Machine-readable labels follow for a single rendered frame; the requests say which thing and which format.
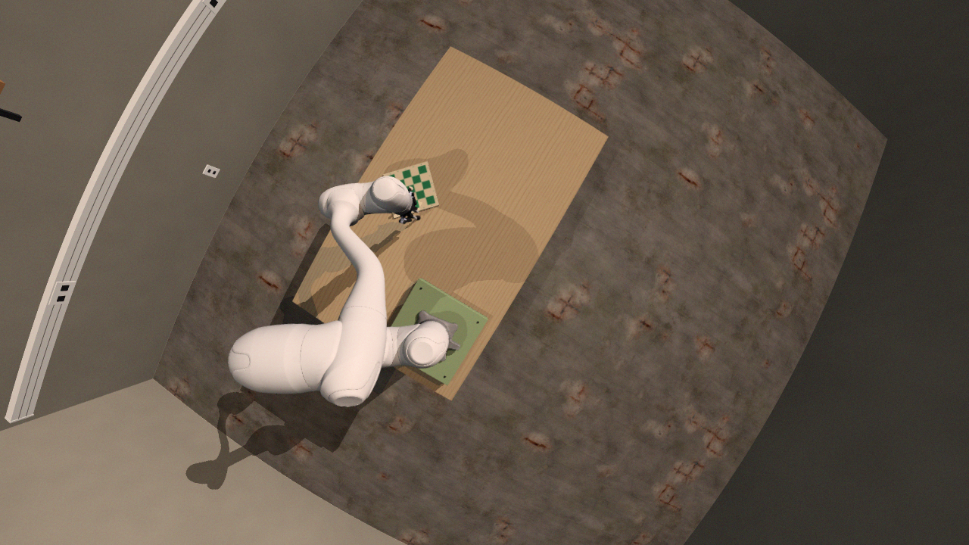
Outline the green and cream chessboard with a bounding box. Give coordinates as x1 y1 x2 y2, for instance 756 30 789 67
383 161 439 211

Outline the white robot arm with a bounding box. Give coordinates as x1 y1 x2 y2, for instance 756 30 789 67
228 176 460 407

